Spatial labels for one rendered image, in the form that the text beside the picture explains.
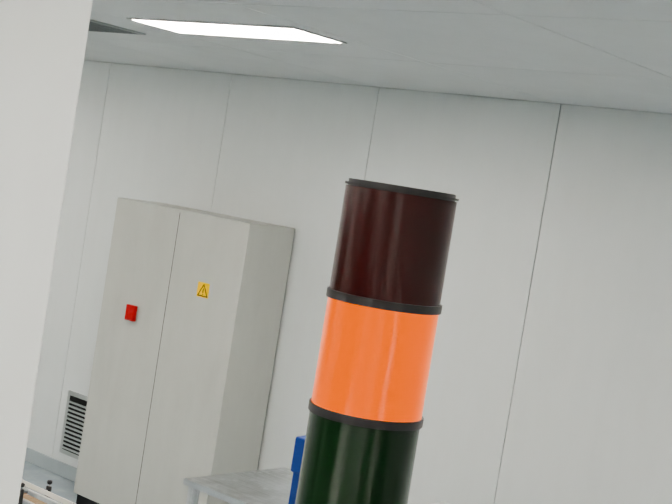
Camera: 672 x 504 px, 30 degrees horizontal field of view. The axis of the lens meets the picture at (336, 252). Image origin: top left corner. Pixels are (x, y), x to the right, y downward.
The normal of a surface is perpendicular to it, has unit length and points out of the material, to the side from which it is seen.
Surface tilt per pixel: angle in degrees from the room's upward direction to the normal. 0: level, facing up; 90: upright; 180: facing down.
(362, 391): 90
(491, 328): 90
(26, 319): 90
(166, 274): 90
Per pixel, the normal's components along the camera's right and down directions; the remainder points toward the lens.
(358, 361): -0.29, 0.00
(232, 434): 0.76, 0.15
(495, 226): -0.63, -0.06
